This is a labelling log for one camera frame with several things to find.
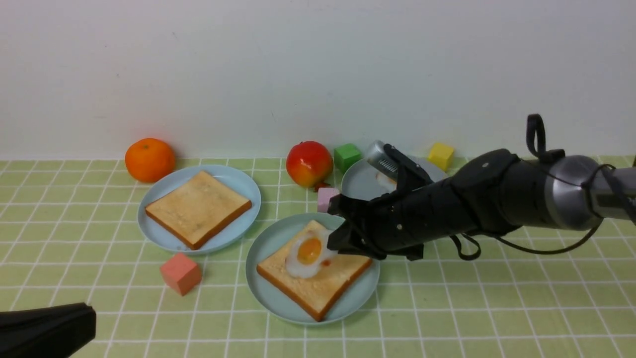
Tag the green cube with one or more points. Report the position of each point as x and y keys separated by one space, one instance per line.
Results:
x=345 y=156

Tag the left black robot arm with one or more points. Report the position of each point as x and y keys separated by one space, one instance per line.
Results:
x=51 y=332

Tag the fried egg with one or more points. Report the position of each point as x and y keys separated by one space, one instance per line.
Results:
x=388 y=184
x=309 y=254

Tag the salmon red cube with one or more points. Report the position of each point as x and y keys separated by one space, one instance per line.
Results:
x=181 y=273

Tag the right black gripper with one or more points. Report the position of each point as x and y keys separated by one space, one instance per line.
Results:
x=400 y=223

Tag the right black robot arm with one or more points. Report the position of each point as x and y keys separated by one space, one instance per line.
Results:
x=492 y=195

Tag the red apple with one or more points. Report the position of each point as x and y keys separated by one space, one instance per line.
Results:
x=309 y=164

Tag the teal center plate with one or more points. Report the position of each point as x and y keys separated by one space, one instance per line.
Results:
x=268 y=238

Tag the toast slice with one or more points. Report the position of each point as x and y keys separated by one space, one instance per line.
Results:
x=198 y=210
x=318 y=283

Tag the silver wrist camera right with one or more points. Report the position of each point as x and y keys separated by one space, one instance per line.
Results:
x=405 y=173

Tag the orange fruit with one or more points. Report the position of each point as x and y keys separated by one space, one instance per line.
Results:
x=149 y=160

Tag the pink cube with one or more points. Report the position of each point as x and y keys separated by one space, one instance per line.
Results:
x=324 y=196

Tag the light blue bread plate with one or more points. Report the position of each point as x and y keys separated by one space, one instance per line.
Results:
x=236 y=179

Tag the yellow cube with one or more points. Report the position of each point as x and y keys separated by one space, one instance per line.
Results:
x=441 y=155

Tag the fried egg back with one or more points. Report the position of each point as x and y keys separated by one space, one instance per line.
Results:
x=388 y=184

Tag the green checkered tablecloth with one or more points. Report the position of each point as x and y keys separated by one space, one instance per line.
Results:
x=69 y=234

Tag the grey egg plate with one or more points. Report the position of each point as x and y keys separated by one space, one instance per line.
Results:
x=359 y=180

